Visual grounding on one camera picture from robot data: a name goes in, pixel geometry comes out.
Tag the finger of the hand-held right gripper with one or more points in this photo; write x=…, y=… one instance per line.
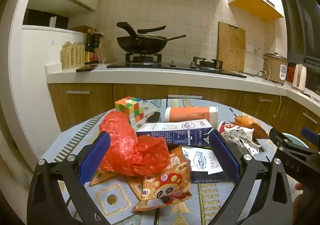
x=297, y=160
x=311, y=136

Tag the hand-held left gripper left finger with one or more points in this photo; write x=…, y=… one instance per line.
x=96, y=155

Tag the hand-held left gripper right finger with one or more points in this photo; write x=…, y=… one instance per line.
x=223, y=155

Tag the pale green bin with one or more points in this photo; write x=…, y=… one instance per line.
x=296, y=140

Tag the spotted paper cup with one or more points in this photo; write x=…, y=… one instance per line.
x=237, y=136

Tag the red plastic bag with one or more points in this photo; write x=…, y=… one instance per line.
x=125, y=145

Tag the orange snack packet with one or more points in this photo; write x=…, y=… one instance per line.
x=170, y=185

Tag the person's right hand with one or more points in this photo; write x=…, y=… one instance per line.
x=298, y=186

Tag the orange fried food item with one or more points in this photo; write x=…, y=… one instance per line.
x=260, y=131

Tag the patterned blue tablecloth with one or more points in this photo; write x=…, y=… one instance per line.
x=115, y=197

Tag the kitchen counter with wooden cabinets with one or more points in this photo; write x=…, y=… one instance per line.
x=87, y=105

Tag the orange bottle with white cap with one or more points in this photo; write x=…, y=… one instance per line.
x=187, y=114

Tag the colourful puzzle cube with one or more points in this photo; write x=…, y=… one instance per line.
x=128, y=109

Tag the pale pink kettle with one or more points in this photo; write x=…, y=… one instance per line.
x=299, y=77

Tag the red plastic container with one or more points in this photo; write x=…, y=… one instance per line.
x=290, y=74

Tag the black car key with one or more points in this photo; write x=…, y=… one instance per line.
x=153, y=117

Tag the beige rice cooker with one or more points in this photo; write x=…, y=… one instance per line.
x=273, y=67

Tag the black phone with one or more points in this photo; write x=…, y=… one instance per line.
x=86, y=68

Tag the black gas hob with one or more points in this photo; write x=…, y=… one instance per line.
x=175, y=66

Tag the beige utensil basket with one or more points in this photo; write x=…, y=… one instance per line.
x=73, y=56

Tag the wooden cutting board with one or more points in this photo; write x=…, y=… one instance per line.
x=231, y=46

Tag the dark glass door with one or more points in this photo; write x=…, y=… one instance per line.
x=300, y=27

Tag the black wok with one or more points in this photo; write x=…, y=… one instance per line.
x=140, y=44

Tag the black ladle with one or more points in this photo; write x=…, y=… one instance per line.
x=126, y=27

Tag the black wok lid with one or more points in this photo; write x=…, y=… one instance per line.
x=150, y=32

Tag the white paper roll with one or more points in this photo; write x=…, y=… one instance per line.
x=53, y=21

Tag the white wall socket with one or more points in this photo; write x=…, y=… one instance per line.
x=251, y=47

